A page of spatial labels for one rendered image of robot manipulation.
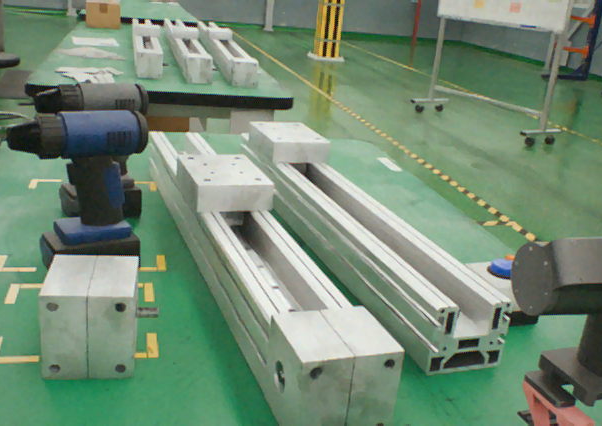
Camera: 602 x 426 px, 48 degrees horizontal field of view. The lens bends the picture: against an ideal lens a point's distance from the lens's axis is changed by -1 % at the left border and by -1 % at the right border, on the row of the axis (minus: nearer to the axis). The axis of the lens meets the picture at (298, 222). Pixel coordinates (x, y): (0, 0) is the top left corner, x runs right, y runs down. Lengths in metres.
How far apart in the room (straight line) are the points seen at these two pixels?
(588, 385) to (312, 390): 0.23
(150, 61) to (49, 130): 1.76
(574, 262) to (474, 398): 0.29
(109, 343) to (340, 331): 0.23
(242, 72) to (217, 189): 1.65
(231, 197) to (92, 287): 0.31
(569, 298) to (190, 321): 0.47
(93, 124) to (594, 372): 0.63
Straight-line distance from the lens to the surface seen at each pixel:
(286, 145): 1.24
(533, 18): 6.42
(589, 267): 0.53
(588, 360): 0.62
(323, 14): 10.90
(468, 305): 0.84
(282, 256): 0.85
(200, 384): 0.73
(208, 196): 0.95
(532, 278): 0.55
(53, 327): 0.72
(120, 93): 1.13
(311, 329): 0.65
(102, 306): 0.70
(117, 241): 0.95
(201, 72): 2.60
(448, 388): 0.78
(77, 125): 0.89
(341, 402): 0.64
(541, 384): 0.62
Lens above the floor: 1.19
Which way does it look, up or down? 20 degrees down
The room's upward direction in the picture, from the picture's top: 6 degrees clockwise
